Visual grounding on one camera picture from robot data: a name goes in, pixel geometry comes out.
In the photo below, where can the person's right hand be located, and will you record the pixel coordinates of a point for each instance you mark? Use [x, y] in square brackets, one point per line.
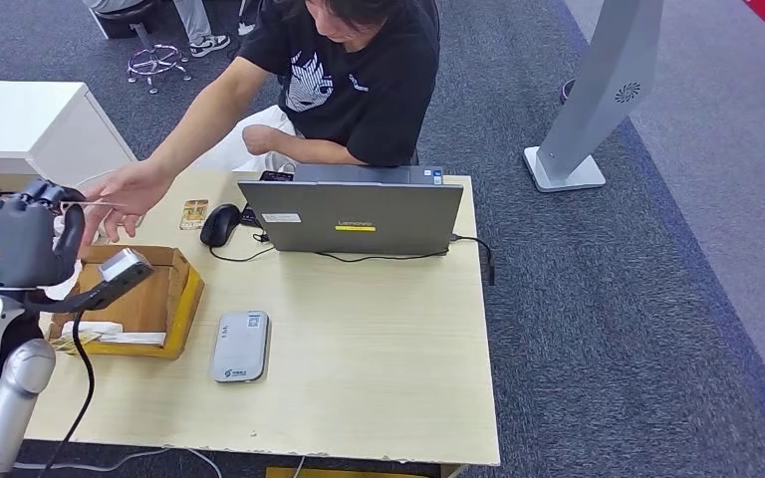
[128, 191]

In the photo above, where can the person's left hand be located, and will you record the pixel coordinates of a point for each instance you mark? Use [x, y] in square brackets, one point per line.
[262, 140]

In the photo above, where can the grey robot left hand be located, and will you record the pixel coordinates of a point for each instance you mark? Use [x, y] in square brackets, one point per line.
[13, 244]

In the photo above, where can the white room key card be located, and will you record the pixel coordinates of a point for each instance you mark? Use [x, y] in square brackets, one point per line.
[95, 204]

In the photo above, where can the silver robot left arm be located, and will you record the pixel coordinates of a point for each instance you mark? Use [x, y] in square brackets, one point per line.
[0, 409]

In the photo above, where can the person's right forearm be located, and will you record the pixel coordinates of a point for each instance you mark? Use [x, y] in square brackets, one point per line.
[191, 142]

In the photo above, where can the person's left forearm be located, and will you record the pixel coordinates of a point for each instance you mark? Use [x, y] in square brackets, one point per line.
[316, 150]

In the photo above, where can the person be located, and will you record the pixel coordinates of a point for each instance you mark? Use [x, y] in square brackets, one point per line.
[194, 20]
[369, 99]

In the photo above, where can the golden key cards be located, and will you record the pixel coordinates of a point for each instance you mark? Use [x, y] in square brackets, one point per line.
[76, 343]

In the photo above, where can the black phone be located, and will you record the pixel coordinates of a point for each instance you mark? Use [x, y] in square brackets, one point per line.
[277, 176]

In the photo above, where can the small black device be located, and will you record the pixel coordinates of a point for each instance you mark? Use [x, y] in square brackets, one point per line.
[250, 216]

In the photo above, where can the black computer mouse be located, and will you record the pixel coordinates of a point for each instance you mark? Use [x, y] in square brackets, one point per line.
[219, 225]

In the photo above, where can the cardboard box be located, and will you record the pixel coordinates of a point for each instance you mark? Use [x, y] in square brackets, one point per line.
[151, 297]

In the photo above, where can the grey laptop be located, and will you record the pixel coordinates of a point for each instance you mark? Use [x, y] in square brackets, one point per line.
[356, 218]

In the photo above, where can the white paper block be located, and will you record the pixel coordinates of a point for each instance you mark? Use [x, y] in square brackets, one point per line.
[102, 328]

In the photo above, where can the white cabinet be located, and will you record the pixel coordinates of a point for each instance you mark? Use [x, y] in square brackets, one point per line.
[26, 119]

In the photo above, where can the black round base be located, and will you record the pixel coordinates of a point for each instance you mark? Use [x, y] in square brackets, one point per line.
[566, 91]

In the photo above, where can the grey kiosk stand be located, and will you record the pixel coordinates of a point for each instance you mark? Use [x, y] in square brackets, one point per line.
[593, 86]

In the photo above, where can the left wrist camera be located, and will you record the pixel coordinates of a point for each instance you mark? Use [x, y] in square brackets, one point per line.
[118, 267]

